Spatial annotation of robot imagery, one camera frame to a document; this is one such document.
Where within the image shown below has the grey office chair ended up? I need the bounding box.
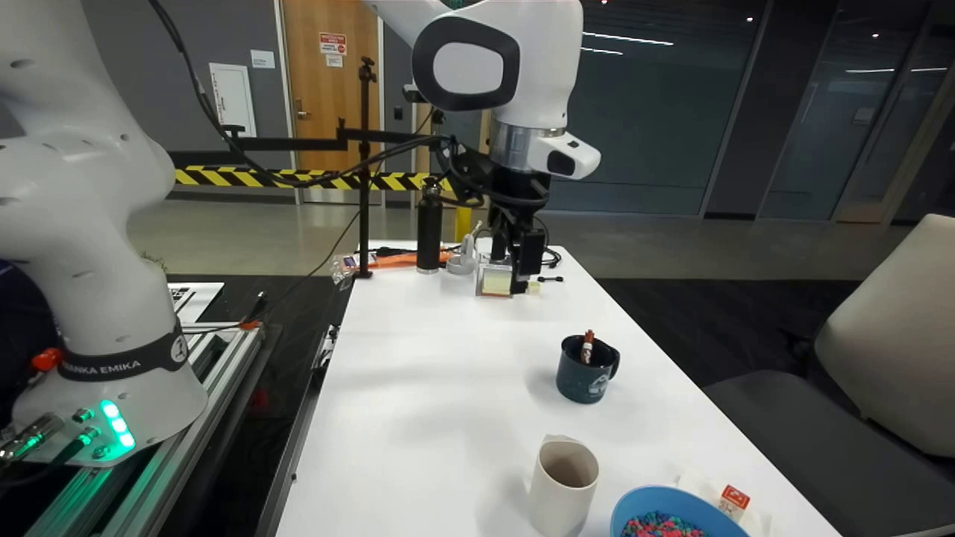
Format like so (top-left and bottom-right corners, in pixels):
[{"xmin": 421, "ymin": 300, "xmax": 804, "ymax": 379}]
[{"xmin": 707, "ymin": 212, "xmax": 955, "ymax": 537}]

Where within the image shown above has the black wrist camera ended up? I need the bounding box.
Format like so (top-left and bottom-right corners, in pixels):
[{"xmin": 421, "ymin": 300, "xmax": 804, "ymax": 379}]
[{"xmin": 434, "ymin": 143, "xmax": 496, "ymax": 206}]

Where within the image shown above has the dark blue enamel mug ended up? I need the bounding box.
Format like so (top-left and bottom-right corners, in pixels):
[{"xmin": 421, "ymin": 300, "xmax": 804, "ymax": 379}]
[{"xmin": 551, "ymin": 333, "xmax": 624, "ymax": 406}]

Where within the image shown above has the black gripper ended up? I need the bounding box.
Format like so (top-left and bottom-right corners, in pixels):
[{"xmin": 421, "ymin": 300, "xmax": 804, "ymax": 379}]
[{"xmin": 487, "ymin": 161, "xmax": 551, "ymax": 300}]

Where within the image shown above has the black cylinder bottle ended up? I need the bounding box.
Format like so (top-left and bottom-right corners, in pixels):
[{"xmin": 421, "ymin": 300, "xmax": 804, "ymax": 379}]
[{"xmin": 413, "ymin": 188, "xmax": 443, "ymax": 273}]

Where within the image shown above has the yellow black caution barrier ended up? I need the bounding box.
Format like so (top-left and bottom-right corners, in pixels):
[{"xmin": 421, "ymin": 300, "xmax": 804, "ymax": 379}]
[{"xmin": 173, "ymin": 161, "xmax": 460, "ymax": 197}]

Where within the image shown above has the yellow bottle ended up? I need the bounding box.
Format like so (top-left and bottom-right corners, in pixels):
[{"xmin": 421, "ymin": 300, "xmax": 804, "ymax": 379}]
[{"xmin": 451, "ymin": 204, "xmax": 476, "ymax": 243}]

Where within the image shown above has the cream ceramic mug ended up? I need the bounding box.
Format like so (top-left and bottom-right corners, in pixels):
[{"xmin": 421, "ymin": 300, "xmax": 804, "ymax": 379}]
[{"xmin": 524, "ymin": 434, "xmax": 601, "ymax": 537}]

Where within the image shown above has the white wall panel box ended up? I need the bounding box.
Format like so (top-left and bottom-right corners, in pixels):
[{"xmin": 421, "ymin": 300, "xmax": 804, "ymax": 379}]
[{"xmin": 205, "ymin": 60, "xmax": 260, "ymax": 140}]

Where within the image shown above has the blue bowl with colourful candies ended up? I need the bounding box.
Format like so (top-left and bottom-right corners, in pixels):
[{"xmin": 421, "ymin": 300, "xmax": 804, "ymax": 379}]
[{"xmin": 609, "ymin": 485, "xmax": 752, "ymax": 537}]

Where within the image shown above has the yellow sticky note pad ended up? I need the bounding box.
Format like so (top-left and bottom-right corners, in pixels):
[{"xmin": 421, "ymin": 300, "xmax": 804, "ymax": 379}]
[{"xmin": 476, "ymin": 265, "xmax": 516, "ymax": 300}]

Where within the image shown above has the red white door sign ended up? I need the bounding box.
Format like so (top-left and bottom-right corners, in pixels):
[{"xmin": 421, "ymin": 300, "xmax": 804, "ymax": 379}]
[{"xmin": 316, "ymin": 33, "xmax": 351, "ymax": 72}]

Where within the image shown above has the aluminium rail frame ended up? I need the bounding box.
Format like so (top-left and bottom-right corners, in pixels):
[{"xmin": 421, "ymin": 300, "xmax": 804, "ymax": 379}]
[{"xmin": 27, "ymin": 280, "xmax": 272, "ymax": 537}]

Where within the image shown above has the black camera stand with boom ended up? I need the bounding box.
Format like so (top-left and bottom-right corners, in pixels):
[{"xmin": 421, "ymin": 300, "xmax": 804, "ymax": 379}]
[{"xmin": 219, "ymin": 54, "xmax": 451, "ymax": 280}]

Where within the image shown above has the wooden door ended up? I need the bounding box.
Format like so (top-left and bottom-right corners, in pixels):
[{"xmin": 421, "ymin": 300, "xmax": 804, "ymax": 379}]
[{"xmin": 278, "ymin": 0, "xmax": 385, "ymax": 206}]

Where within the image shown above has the orange tool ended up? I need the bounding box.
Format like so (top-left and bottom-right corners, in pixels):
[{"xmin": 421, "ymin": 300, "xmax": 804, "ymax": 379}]
[{"xmin": 372, "ymin": 251, "xmax": 457, "ymax": 273}]

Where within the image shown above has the clear plastic snack wrapper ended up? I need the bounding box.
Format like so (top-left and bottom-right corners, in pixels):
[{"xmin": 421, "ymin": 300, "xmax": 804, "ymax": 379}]
[{"xmin": 673, "ymin": 476, "xmax": 772, "ymax": 537}]

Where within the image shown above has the clear plastic container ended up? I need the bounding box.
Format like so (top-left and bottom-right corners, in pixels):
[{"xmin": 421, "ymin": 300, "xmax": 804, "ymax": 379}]
[{"xmin": 440, "ymin": 233, "xmax": 488, "ymax": 295}]

